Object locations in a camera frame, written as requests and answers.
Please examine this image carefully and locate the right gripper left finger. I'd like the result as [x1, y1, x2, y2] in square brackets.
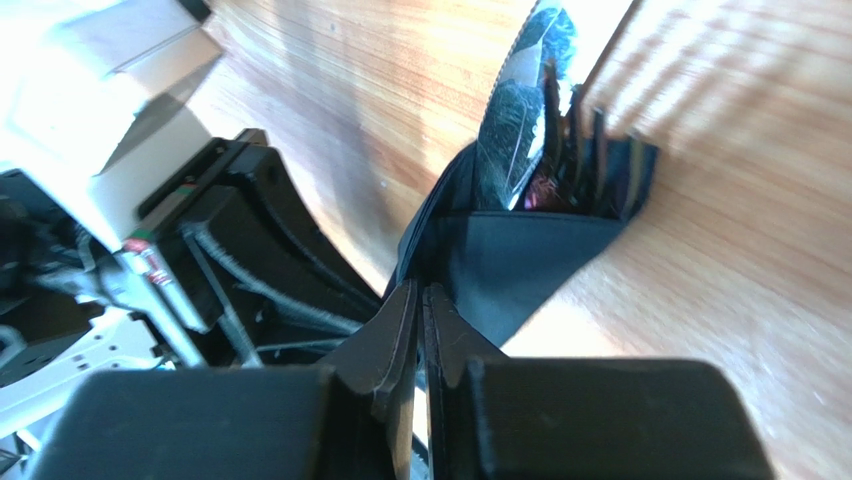
[27, 281, 418, 479]

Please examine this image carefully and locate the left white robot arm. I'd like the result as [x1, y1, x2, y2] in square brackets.
[1, 1, 380, 436]

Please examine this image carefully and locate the iridescent fork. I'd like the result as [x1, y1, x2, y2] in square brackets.
[516, 59, 660, 222]

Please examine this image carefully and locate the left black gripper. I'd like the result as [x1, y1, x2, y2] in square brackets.
[97, 129, 382, 366]

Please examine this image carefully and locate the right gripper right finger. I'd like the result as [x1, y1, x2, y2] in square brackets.
[422, 285, 774, 479]

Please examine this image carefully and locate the silver knife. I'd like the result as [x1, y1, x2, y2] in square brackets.
[473, 1, 577, 210]

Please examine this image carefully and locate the black paper napkin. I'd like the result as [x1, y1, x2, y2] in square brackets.
[385, 144, 628, 346]

